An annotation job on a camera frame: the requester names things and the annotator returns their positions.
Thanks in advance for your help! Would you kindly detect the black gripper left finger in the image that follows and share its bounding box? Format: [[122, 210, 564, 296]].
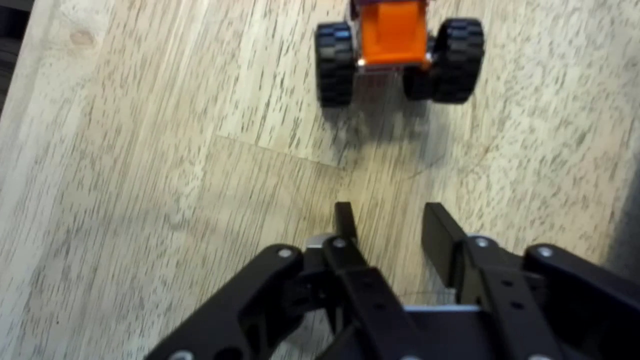
[[331, 203, 357, 249]]

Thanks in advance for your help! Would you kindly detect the purple toy monster truck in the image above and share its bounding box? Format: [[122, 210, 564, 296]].
[[313, 0, 486, 109]]

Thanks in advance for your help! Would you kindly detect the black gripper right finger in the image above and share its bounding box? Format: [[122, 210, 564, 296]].
[[421, 203, 468, 289]]

